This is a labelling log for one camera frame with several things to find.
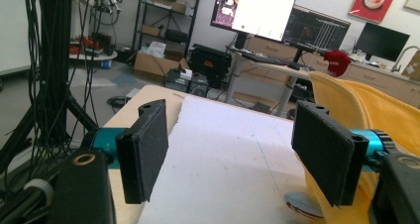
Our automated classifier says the black shelf rack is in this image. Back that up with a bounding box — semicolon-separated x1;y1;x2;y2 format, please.
131;0;203;58

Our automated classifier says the red poster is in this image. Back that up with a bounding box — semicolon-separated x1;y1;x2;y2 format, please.
348;0;401;24

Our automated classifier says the black equipment case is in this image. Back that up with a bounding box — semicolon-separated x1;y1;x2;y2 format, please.
187;44;233;88

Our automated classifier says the black speaker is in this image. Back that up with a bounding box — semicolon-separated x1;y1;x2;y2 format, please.
234;31;249;51

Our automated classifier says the black stand with cables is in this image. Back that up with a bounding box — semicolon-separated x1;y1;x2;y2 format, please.
0;0;102;198

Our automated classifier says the black switched-off monitor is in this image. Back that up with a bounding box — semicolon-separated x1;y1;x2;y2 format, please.
354;21;411;62

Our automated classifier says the red cap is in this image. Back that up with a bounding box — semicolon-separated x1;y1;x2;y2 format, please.
323;50;353;78

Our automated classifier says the grey round disc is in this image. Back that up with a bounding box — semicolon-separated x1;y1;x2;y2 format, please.
283;190;325;219

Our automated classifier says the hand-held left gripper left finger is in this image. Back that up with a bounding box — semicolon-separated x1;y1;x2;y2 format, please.
115;98;169;205

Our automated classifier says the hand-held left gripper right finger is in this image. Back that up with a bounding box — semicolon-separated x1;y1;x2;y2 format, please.
290;99;370;208

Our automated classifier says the black keyboard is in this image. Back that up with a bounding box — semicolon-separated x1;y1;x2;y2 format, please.
242;53;289;66

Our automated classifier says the large bright monitor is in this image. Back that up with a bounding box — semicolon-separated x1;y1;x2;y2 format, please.
210;0;297;43

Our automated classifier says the wooden cabinet counter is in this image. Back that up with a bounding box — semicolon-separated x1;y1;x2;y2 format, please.
301;52;420;110

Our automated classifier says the yellow cloth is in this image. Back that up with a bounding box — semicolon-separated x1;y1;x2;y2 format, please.
302;70;420;224

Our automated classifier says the open cardboard box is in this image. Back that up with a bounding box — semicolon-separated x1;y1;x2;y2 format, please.
133;41;190;83

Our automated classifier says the dark wide monitor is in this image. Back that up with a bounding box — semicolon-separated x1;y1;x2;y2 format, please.
282;5;352;52

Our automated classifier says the small brown cardboard box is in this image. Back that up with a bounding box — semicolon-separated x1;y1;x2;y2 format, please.
400;50;420;82

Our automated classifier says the round white table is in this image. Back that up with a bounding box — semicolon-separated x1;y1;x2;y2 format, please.
68;50;119;62

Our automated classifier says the metal faucet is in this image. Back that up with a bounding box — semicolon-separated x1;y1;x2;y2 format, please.
390;45;420;74

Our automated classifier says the black computer tower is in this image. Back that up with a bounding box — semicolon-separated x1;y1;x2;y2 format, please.
163;68;210;98

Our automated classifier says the standing desk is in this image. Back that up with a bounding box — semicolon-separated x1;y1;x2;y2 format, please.
225;46;315;118

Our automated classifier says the black cable coil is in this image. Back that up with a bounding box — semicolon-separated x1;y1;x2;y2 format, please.
106;95;132;110

